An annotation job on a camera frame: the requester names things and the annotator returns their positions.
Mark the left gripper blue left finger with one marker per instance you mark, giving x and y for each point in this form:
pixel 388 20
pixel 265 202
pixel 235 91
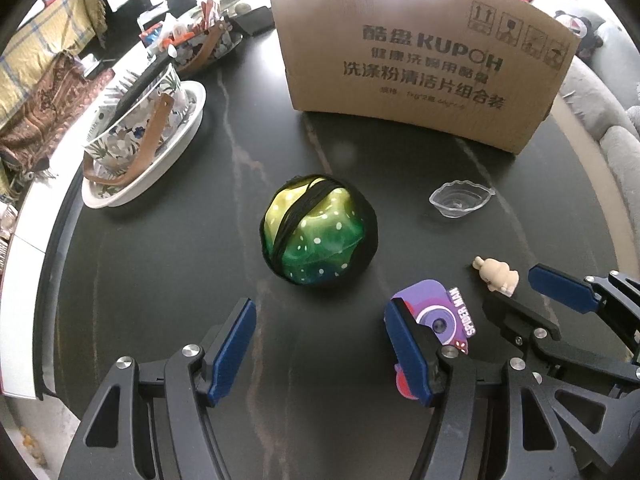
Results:
pixel 225 355

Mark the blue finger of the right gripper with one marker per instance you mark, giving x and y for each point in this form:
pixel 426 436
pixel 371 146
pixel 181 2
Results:
pixel 563 288
pixel 517 323

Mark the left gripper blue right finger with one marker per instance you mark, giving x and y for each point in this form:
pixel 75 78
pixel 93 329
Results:
pixel 415 348

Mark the beige small figurine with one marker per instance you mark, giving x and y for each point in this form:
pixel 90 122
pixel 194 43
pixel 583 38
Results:
pixel 497 275

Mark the purple spider-man toy camera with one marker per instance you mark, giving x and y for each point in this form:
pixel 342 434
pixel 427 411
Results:
pixel 443 311

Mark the clear leaf-shaped dish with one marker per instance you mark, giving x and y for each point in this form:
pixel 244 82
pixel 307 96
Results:
pixel 455 199

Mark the green ball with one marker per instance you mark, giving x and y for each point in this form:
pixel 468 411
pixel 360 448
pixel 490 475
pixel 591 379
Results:
pixel 318 231

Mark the grey curved sofa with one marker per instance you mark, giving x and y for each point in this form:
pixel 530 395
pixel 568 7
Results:
pixel 603 93

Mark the white oval plate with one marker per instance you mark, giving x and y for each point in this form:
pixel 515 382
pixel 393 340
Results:
pixel 97 196

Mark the dark round sailboat cushion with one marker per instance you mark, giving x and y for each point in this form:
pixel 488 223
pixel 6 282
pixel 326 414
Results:
pixel 589 40

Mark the cardboard box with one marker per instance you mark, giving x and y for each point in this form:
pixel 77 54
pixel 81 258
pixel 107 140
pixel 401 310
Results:
pixel 485 70

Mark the black remote in bowl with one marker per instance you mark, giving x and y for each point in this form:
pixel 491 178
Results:
pixel 141 83

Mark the brown patterned cloth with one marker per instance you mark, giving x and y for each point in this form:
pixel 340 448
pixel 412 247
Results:
pixel 31 135

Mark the basket with snack packets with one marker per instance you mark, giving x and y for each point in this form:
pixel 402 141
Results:
pixel 197 38

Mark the yellow plaid blanket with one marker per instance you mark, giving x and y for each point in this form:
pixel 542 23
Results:
pixel 64 26

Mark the floral bowl with leather strap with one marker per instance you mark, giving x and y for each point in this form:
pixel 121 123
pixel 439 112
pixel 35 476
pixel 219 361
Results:
pixel 123 152

